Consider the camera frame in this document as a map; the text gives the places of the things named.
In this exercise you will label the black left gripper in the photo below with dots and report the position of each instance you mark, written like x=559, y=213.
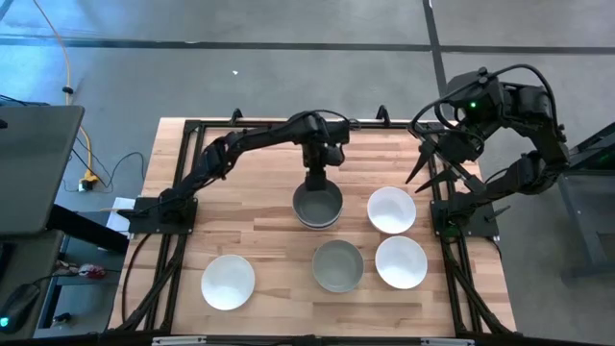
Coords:
x=319, y=158

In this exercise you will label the yellow power plug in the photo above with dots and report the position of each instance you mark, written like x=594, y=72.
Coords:
x=89, y=181

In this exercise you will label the black frame clamp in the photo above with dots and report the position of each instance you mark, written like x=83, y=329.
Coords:
x=235, y=115
x=383, y=114

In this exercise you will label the grey metal cart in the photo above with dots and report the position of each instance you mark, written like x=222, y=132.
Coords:
x=583, y=226

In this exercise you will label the small black plug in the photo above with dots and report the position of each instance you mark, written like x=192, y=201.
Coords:
x=62, y=317

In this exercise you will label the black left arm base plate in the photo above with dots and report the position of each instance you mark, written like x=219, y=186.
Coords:
x=144, y=223

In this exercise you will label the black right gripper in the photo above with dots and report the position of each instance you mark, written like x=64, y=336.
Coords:
x=459, y=146

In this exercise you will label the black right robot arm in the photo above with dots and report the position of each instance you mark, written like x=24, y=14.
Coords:
x=533, y=173

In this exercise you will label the grey laptop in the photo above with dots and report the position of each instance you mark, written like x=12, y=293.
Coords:
x=38, y=168

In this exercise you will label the grey bowl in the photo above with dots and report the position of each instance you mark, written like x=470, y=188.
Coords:
x=338, y=265
x=318, y=207

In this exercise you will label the black aluminium table frame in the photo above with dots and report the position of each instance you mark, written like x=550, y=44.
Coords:
x=384, y=126

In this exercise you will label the red white small item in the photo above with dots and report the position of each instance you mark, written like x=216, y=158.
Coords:
x=91, y=270

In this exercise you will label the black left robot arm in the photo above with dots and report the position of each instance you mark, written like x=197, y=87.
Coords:
x=259, y=134

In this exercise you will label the dark desk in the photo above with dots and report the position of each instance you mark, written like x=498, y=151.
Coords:
x=19, y=259

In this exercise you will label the white paper sheet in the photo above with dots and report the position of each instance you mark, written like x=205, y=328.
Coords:
x=120, y=218

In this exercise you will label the black computer mouse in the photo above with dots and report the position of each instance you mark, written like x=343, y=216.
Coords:
x=19, y=305

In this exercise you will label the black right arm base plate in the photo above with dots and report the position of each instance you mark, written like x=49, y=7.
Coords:
x=485, y=226

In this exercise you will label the silver metal bracket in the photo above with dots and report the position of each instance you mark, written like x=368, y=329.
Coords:
x=179, y=340
x=447, y=341

